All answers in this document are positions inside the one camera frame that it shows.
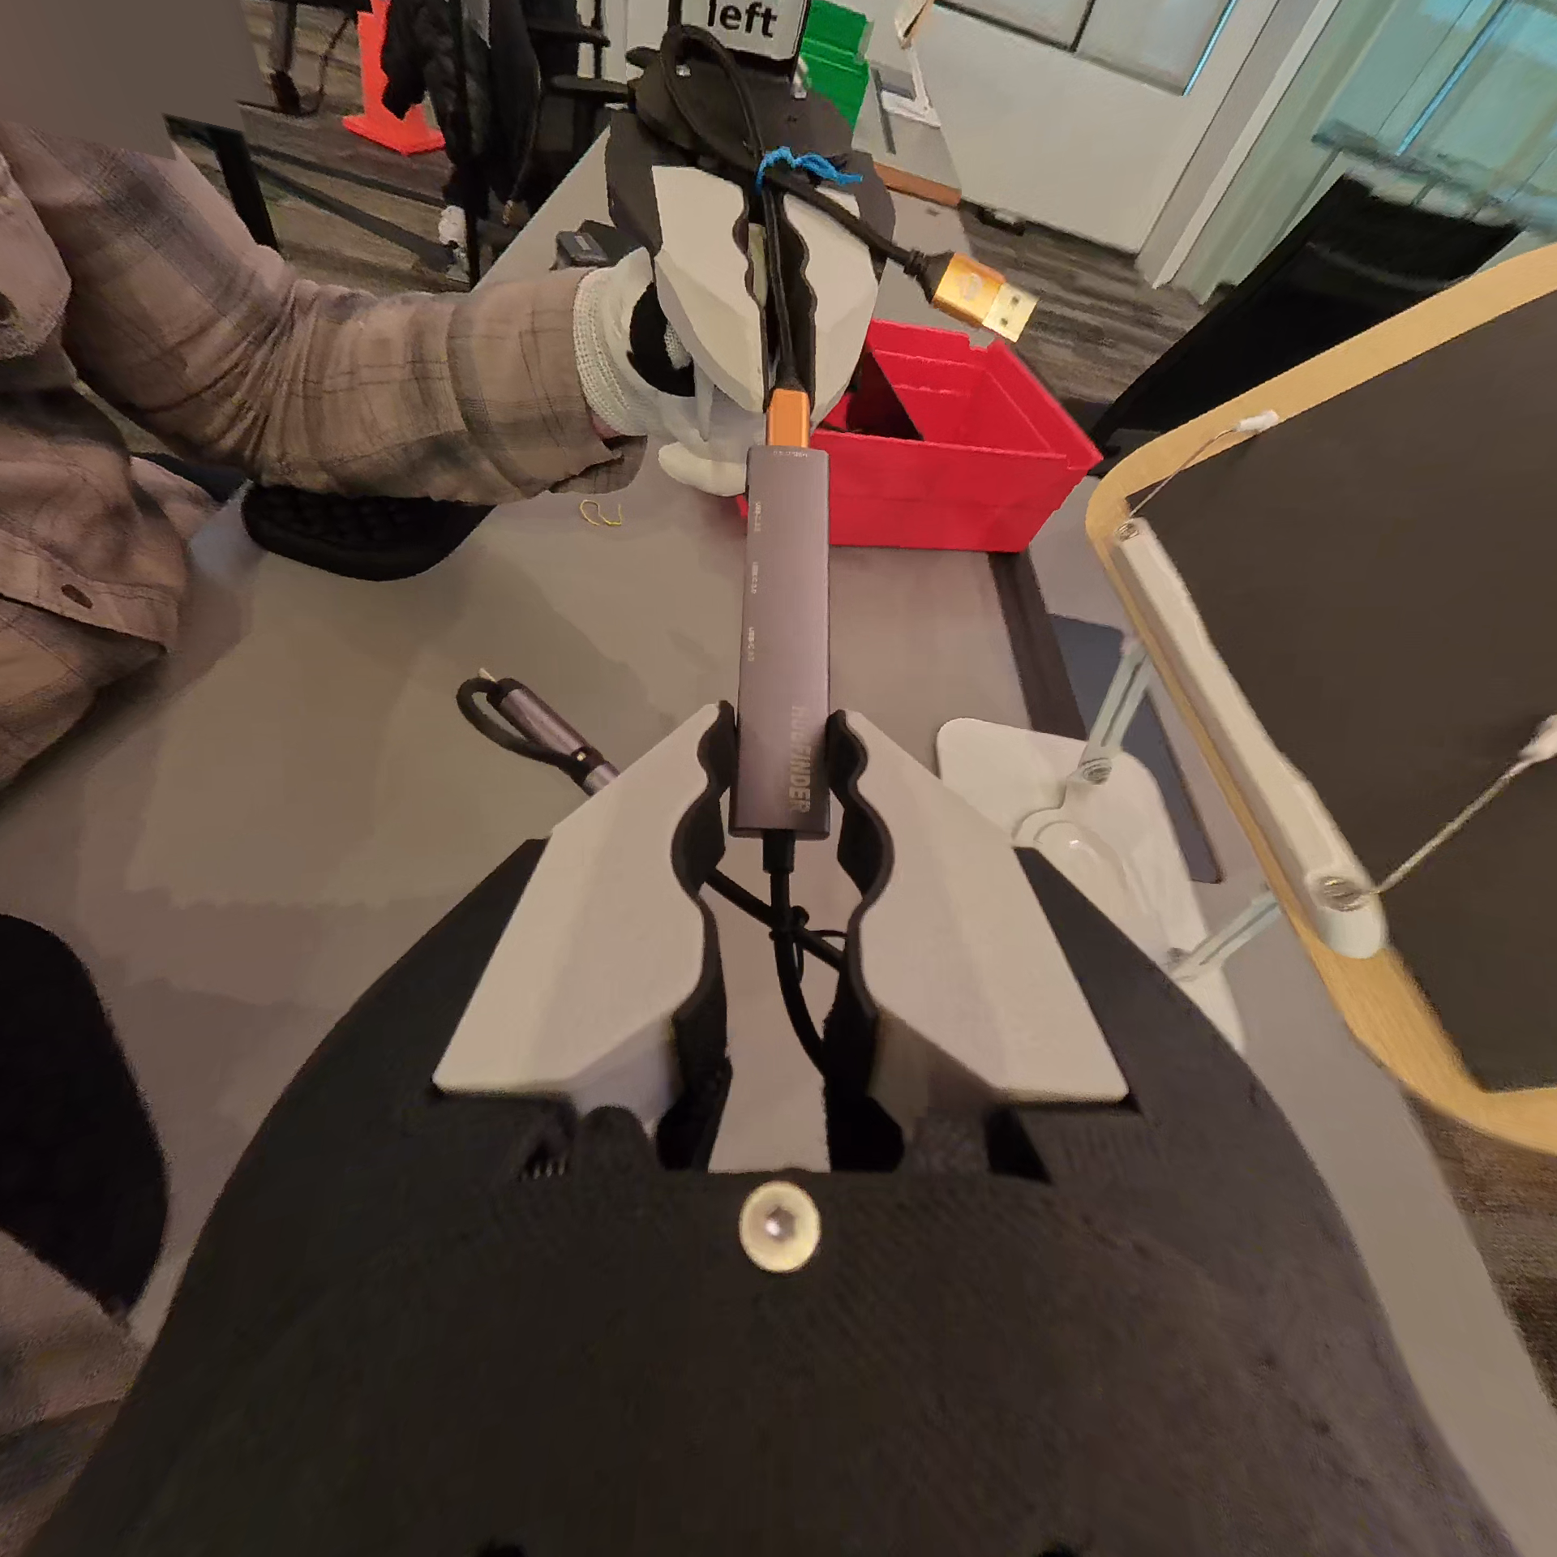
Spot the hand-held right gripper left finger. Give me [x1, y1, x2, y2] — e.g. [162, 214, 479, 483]
[431, 702, 737, 1171]

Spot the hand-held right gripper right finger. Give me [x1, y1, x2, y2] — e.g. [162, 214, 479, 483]
[822, 707, 1132, 1174]

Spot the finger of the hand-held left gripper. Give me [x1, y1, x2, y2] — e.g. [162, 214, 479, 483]
[782, 194, 882, 418]
[648, 162, 776, 416]

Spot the blue twist tie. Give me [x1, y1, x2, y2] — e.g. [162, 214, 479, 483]
[754, 146, 863, 196]

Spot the black cable with gold plugs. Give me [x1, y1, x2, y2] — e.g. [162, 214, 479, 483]
[659, 23, 1043, 451]

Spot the red storage bin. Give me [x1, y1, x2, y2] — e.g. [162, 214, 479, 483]
[739, 318, 1102, 553]

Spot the short black hub cable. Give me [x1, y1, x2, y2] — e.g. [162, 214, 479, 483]
[455, 672, 856, 1076]

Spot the grey usb hub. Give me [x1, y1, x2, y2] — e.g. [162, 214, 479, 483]
[726, 442, 833, 841]

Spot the person's left forearm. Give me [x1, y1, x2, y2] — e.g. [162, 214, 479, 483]
[66, 146, 639, 501]

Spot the person's left hand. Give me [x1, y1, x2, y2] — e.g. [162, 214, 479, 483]
[574, 246, 772, 498]

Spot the green bin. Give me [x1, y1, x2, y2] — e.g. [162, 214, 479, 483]
[796, 0, 871, 129]

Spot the white adjustable stand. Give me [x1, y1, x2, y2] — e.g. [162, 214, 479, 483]
[935, 522, 1388, 985]

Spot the black jacket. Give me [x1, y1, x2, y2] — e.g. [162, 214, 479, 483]
[381, 0, 542, 207]

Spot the orange traffic cone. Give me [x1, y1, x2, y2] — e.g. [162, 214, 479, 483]
[342, 0, 444, 155]

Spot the person's plaid shirt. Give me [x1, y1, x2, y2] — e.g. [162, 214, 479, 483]
[0, 121, 263, 1557]

